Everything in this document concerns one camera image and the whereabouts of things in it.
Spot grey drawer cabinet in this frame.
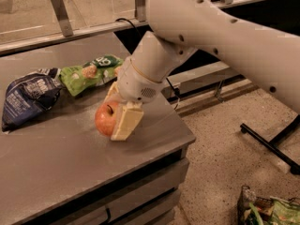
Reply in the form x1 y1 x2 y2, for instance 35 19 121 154
0 32 197 225

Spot green snack bag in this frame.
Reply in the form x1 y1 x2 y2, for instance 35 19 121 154
59 54 124 97

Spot wire basket with bags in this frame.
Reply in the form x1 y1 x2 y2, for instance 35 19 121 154
237 186 300 225

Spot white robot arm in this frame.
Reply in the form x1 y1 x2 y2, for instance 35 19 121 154
105 0 300 141

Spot metal railing bracket middle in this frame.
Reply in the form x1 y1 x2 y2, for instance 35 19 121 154
135 0 146 22

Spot blue chip bag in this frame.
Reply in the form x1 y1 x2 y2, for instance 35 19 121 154
2 67 63 132

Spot red apple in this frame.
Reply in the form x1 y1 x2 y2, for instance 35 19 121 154
95 101 119 137

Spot black stand base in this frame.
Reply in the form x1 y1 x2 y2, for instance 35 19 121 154
240 115 300 175

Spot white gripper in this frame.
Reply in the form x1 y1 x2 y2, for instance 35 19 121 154
104 56 163 141

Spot metal railing bracket left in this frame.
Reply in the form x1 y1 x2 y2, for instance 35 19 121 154
51 0 73 37

